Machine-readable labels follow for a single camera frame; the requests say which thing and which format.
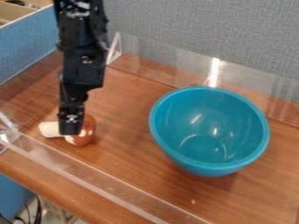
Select clear acrylic corner bracket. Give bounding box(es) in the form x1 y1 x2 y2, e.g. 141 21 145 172
107 31 123 65

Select brown white toy mushroom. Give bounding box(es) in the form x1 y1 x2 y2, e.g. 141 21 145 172
39 114 96 146

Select blue plastic bowl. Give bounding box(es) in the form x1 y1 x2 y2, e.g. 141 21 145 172
149 86 271 177

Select clear acrylic left barrier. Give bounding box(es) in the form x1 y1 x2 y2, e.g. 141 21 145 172
0 52 62 130

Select black cables under table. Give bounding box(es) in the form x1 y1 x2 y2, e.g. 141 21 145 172
0 194 44 224

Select blue partition with wooden shelf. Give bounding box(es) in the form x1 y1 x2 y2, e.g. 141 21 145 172
0 0 59 83

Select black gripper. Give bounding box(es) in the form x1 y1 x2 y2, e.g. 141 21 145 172
58 47 108 136

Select clear acrylic back barrier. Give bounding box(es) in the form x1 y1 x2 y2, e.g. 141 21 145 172
111 32 299 127

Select clear acrylic barrier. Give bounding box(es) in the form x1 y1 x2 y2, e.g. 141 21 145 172
0 112 211 224
111 32 299 127
0 52 62 130

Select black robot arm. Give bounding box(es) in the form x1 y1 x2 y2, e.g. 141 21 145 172
54 0 108 136

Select clear acrylic front barrier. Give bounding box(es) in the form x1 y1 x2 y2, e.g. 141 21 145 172
0 112 211 224

